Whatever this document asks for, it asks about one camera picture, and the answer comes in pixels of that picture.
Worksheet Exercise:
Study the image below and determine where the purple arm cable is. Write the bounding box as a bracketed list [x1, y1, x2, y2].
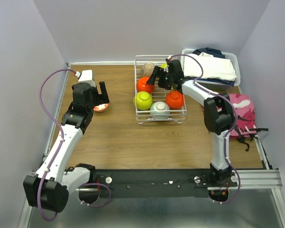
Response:
[37, 68, 112, 222]
[171, 54, 241, 205]

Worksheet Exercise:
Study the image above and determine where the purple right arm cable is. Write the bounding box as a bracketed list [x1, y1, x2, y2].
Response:
[171, 54, 241, 205]

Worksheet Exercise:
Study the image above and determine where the white bowl orange pattern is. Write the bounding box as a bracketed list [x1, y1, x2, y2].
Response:
[93, 103, 109, 112]

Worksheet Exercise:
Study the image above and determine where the dark blue cloth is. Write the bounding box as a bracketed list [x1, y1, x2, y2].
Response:
[192, 47, 226, 59]

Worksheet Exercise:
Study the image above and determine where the lime green bowl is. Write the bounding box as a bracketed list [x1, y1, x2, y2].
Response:
[133, 91, 153, 111]
[161, 63, 168, 71]

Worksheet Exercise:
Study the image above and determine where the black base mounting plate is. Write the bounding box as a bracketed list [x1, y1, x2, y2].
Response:
[79, 169, 237, 203]

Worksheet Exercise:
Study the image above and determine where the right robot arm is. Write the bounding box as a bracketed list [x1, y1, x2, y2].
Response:
[147, 59, 237, 186]

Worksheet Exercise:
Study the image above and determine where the lime green bowl front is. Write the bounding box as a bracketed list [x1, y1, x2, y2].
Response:
[133, 91, 153, 111]

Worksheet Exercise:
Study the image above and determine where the teal checked white bowl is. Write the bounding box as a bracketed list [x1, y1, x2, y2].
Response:
[150, 101, 170, 120]

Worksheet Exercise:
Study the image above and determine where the beige floral ceramic bowl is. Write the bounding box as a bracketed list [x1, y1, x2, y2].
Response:
[140, 63, 155, 77]

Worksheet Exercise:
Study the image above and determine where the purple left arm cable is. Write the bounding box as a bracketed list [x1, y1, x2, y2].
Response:
[37, 68, 112, 222]

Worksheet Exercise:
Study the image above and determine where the grey perforated laundry basket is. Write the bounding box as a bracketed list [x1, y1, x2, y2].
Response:
[180, 48, 241, 90]

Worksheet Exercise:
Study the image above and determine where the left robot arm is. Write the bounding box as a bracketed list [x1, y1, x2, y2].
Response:
[23, 81, 110, 214]

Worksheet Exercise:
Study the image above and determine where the white folded towel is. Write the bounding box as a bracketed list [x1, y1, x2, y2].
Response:
[183, 53, 236, 82]

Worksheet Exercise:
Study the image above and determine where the aluminium frame rail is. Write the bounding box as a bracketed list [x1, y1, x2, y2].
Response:
[202, 170, 283, 190]

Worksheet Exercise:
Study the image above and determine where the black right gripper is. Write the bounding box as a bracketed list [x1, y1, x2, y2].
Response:
[146, 66, 174, 90]

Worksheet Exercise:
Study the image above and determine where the pink camouflage bag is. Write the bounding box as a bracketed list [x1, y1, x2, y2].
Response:
[202, 93, 268, 151]

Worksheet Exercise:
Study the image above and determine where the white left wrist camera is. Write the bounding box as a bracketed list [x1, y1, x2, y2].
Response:
[78, 70, 95, 87]

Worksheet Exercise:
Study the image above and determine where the white wire dish rack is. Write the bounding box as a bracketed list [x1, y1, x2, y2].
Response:
[133, 55, 187, 124]

